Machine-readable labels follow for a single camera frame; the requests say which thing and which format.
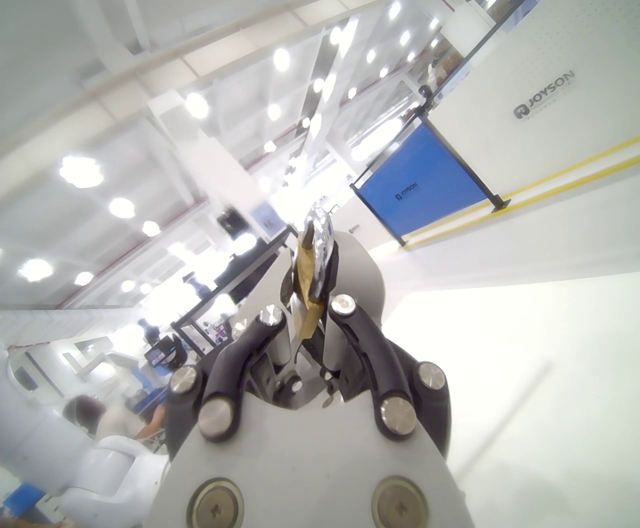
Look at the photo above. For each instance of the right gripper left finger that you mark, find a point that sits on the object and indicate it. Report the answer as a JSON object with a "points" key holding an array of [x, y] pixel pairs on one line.
{"points": [[227, 360]]}

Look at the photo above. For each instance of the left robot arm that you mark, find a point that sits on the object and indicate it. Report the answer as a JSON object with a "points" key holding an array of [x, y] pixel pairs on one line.
{"points": [[115, 480]]}

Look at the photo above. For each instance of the black framed glass partition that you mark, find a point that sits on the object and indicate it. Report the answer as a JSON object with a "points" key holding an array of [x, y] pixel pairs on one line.
{"points": [[235, 295]]}

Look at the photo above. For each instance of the black monitor screen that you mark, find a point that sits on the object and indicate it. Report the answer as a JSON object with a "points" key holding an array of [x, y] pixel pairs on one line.
{"points": [[162, 355]]}

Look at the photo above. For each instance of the blue partition panel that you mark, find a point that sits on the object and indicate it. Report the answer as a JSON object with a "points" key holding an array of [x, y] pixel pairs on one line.
{"points": [[415, 180]]}

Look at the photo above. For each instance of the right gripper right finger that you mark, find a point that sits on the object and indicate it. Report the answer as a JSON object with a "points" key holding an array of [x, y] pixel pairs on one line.
{"points": [[367, 345]]}

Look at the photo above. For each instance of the robot body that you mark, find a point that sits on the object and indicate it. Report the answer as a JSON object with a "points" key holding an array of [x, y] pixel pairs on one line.
{"points": [[30, 425]]}

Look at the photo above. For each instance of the person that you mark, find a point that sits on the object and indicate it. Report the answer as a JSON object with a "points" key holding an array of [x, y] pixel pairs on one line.
{"points": [[117, 420], [150, 334]]}

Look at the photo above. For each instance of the brass padlock with chrome shackle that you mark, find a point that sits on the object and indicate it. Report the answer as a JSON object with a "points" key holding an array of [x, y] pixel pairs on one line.
{"points": [[309, 270]]}

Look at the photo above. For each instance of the white perforated partition panel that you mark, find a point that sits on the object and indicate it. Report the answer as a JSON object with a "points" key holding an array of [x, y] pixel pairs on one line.
{"points": [[530, 90]]}

